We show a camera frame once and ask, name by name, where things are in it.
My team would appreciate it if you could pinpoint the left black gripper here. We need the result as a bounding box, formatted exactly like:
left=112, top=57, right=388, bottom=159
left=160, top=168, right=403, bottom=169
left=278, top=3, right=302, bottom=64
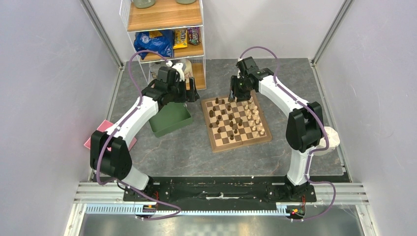
left=168, top=77, right=199, bottom=103

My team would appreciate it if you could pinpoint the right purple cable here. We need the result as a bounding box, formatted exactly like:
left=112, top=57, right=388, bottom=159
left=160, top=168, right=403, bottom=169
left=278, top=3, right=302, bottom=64
left=238, top=46, right=337, bottom=223

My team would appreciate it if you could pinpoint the wooden chess board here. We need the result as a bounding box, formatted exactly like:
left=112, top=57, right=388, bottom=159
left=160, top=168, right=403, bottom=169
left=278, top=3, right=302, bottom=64
left=201, top=91, right=272, bottom=152

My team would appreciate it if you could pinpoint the green plastic tray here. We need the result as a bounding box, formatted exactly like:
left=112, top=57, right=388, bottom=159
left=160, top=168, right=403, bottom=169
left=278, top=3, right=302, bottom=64
left=149, top=103, right=193, bottom=138

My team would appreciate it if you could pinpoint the yellow candy bag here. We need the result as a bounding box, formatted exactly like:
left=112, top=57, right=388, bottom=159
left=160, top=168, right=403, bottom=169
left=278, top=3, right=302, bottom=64
left=173, top=29, right=188, bottom=50

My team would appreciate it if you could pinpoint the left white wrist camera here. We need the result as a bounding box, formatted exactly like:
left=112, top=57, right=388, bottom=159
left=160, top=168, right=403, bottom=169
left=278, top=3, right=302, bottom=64
left=165, top=60, right=186, bottom=82

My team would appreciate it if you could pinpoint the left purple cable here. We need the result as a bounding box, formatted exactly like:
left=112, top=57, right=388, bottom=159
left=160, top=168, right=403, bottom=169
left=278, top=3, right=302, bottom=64
left=97, top=50, right=182, bottom=221

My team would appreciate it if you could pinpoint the white wire wooden shelf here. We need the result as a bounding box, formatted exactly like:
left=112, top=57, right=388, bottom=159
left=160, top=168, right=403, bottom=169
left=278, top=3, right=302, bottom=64
left=119, top=0, right=207, bottom=89

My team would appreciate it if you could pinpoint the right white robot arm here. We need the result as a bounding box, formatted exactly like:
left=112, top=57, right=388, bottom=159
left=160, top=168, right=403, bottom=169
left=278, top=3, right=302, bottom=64
left=228, top=57, right=326, bottom=201

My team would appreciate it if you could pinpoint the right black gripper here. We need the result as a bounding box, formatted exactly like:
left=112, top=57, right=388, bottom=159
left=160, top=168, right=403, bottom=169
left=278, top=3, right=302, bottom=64
left=228, top=75, right=253, bottom=102

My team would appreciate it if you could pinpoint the white paper roll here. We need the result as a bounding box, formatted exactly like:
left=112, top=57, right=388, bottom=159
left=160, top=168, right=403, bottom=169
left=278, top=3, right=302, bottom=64
left=314, top=126, right=340, bottom=156

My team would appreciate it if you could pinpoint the brown candy bag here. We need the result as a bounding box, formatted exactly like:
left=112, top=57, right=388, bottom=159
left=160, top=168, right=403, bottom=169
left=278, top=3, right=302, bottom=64
left=187, top=27, right=201, bottom=46

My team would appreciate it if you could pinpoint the cream lotion bottle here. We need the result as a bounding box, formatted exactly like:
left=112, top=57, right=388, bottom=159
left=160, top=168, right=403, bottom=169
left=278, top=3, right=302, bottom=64
left=180, top=59, right=194, bottom=81

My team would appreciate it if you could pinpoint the blue snack bag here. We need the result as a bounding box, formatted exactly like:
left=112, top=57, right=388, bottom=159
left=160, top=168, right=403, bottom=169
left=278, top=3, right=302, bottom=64
left=134, top=29, right=174, bottom=58

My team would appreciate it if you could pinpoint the purple cable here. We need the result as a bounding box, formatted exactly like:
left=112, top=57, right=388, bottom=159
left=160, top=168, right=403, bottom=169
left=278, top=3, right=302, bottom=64
left=238, top=46, right=337, bottom=223
left=97, top=50, right=182, bottom=221

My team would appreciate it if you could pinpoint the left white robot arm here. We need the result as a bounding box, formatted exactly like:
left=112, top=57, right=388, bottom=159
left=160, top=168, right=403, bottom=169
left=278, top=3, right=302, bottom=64
left=89, top=62, right=199, bottom=201

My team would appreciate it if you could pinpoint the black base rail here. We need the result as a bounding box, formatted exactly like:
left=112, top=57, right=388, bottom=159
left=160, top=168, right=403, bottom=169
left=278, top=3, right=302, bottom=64
left=144, top=176, right=317, bottom=212

